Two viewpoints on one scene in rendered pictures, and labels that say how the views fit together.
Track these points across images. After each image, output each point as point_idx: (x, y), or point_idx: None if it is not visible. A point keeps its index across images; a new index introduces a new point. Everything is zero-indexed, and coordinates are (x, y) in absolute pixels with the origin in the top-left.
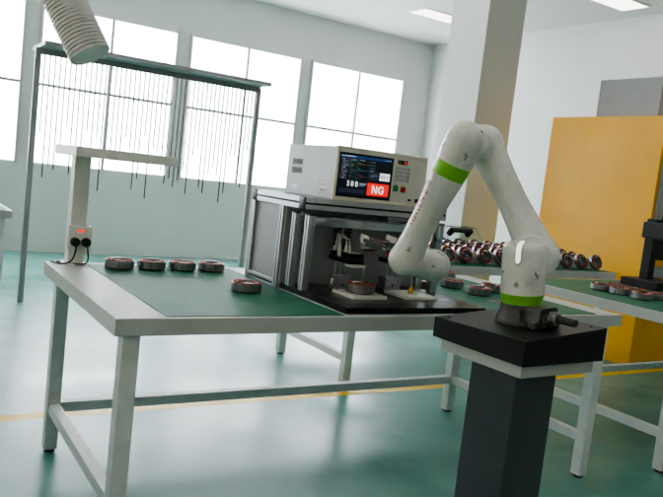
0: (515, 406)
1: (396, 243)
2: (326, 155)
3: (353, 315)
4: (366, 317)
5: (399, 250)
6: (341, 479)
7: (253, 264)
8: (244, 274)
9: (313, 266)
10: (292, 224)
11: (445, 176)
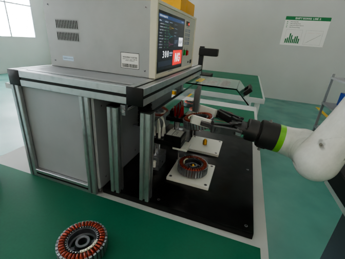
0: None
1: (319, 147)
2: (128, 15)
3: (255, 234)
4: (266, 228)
5: (336, 161)
6: None
7: (40, 162)
8: (29, 171)
9: (123, 150)
10: (110, 123)
11: None
